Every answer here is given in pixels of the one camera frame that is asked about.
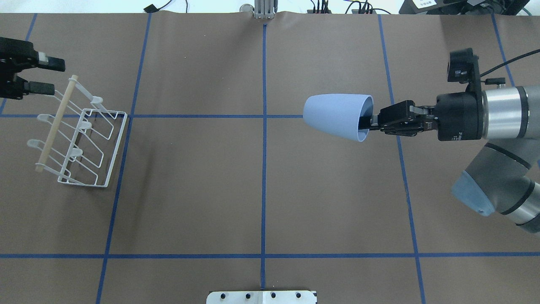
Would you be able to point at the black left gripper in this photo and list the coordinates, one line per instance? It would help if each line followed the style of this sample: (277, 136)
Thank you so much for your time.
(9, 67)

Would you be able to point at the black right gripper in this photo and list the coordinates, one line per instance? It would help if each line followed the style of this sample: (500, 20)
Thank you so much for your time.
(459, 116)

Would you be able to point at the light blue plastic cup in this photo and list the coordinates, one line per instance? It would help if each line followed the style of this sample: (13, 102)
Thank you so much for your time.
(339, 114)

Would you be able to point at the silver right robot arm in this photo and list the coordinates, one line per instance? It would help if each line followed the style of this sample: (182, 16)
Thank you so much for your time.
(496, 179)

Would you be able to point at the black device with label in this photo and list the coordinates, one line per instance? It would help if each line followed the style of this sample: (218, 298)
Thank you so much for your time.
(462, 7)

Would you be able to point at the black power strip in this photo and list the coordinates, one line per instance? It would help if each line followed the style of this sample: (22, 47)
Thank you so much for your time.
(346, 11)

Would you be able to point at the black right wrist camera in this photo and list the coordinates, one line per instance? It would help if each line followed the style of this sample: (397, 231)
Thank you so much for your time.
(463, 68)

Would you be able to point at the white wire cup holder rack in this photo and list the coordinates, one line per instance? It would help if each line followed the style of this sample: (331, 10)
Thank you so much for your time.
(83, 138)

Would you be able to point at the black plug with cable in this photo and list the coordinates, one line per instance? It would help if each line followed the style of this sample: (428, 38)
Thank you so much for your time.
(150, 9)

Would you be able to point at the aluminium profile post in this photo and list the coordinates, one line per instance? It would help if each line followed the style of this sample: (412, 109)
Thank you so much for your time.
(265, 9)

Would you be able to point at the white metal base plate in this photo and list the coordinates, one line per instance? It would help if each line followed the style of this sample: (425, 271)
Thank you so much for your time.
(263, 297)

